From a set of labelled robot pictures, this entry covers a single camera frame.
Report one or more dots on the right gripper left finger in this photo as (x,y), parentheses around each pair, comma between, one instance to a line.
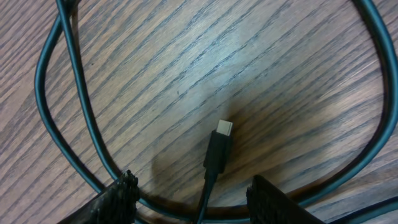
(115,205)

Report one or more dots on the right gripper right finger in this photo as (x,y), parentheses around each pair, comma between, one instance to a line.
(269,205)

